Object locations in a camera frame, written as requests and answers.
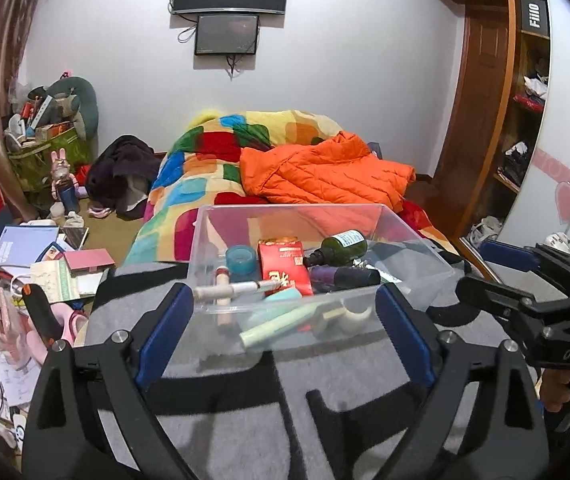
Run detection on dark purple bottle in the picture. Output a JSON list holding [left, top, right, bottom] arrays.
[[309, 266, 382, 295]]

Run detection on colourful patchwork blanket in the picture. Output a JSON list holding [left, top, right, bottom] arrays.
[[124, 109, 458, 267]]

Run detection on grey green neck pillow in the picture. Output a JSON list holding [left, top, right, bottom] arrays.
[[45, 76, 100, 141]]

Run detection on mint green tube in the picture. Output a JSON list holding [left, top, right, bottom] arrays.
[[240, 302, 326, 349]]

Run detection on teal round jar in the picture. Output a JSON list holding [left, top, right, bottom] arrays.
[[226, 245, 258, 284]]

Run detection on pink flat box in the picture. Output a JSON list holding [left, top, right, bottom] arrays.
[[63, 249, 116, 274]]

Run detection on dark clothes pile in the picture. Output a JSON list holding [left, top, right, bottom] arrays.
[[87, 135, 160, 214]]

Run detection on pink bunny toy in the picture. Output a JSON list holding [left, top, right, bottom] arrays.
[[50, 150, 77, 201]]

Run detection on green white booklet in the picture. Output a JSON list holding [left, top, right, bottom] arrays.
[[30, 259, 81, 304]]

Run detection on black cardboard box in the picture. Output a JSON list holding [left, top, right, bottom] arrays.
[[519, 0, 551, 41]]

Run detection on green fabric storage bag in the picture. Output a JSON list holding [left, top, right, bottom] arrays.
[[7, 125, 94, 192]]

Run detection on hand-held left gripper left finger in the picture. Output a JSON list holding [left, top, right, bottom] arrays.
[[22, 282, 196, 480]]

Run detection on red packet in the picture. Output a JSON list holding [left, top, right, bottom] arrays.
[[257, 237, 314, 297]]

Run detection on grey black patterned blanket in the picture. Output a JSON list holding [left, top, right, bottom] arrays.
[[82, 237, 542, 480]]

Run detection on white clothes on shelf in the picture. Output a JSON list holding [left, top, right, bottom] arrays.
[[524, 60, 550, 99]]

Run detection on yellow foam tube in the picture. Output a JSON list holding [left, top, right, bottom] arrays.
[[185, 107, 226, 131]]

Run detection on person's right hand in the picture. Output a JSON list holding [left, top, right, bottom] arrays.
[[539, 370, 570, 412]]

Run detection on pile of white papers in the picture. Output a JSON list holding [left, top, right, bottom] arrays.
[[0, 345, 36, 412]]

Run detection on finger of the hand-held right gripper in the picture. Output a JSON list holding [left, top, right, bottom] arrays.
[[479, 240, 570, 281], [456, 274, 540, 326]]

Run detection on light blue book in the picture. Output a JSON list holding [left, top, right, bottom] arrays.
[[0, 225, 60, 267]]

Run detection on black clothes on shelf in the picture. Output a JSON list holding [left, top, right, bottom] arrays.
[[497, 141, 534, 186]]

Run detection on clear plastic storage box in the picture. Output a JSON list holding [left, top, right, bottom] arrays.
[[188, 204, 457, 354]]

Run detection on grey plush socks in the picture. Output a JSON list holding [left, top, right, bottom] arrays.
[[50, 202, 86, 231]]

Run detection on white tape roll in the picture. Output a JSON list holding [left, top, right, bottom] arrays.
[[312, 302, 374, 339]]

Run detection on dark blue bottle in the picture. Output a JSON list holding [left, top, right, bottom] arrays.
[[61, 185, 81, 214]]

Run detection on black orange handle tool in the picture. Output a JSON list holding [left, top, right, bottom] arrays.
[[21, 285, 66, 351]]

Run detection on wooden wardrobe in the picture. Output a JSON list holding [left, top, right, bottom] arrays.
[[411, 0, 554, 262]]

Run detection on white wooden stick tool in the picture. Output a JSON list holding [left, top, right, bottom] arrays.
[[194, 266, 286, 329]]

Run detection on small black wall monitor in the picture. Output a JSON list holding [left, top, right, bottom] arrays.
[[195, 14, 260, 57]]

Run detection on mint green small case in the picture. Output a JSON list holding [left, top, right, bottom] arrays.
[[265, 287, 302, 304]]

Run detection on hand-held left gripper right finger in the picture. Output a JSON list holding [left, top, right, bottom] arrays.
[[375, 282, 550, 480]]

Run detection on orange down jacket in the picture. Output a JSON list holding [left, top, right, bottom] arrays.
[[239, 131, 416, 211]]

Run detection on green glass bottle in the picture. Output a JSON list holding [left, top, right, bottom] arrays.
[[303, 230, 368, 268]]

